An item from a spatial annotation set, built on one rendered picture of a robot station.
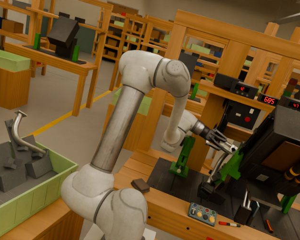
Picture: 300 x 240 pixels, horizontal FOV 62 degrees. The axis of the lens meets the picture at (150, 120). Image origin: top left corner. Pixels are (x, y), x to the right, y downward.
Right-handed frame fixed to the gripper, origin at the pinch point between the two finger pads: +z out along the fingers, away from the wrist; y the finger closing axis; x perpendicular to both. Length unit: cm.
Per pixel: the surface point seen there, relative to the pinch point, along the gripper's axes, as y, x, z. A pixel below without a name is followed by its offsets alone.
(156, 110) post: 7, 27, -52
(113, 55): 473, 787, -401
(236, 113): 23.3, -3.0, -6.7
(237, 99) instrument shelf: 27.8, -9.5, -12.2
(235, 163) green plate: -10.0, -8.5, 4.9
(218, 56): 502, 475, -25
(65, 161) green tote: -62, 8, -76
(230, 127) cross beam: 26.1, 21.2, 0.2
